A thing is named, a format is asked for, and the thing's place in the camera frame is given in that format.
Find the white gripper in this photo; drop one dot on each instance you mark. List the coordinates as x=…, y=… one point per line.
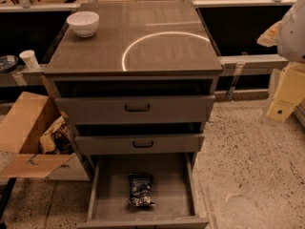
x=293, y=35

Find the blue chip bag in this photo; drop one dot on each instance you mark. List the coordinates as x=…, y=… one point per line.
x=140, y=190

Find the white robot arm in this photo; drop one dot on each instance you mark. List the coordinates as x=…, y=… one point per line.
x=291, y=35

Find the grey top drawer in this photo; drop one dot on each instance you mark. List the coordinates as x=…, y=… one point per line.
x=138, y=109

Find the grey middle drawer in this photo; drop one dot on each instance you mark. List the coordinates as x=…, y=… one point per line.
x=139, y=144

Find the grey drawer cabinet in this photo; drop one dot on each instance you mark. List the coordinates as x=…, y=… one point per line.
x=142, y=48

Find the grey open bottom drawer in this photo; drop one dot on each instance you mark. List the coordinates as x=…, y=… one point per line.
x=153, y=191

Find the white ceramic bowl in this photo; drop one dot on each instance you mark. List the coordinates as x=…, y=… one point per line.
x=84, y=23

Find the snack bags in box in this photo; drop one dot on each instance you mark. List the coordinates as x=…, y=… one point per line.
x=56, y=140

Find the open cardboard box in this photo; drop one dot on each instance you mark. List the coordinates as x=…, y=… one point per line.
x=27, y=120

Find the white paper cup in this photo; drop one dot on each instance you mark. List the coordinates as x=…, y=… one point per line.
x=29, y=59

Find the dark round lid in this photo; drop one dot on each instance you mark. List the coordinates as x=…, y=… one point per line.
x=8, y=63

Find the grey metal shelf rail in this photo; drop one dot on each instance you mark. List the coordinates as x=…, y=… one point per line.
x=252, y=64

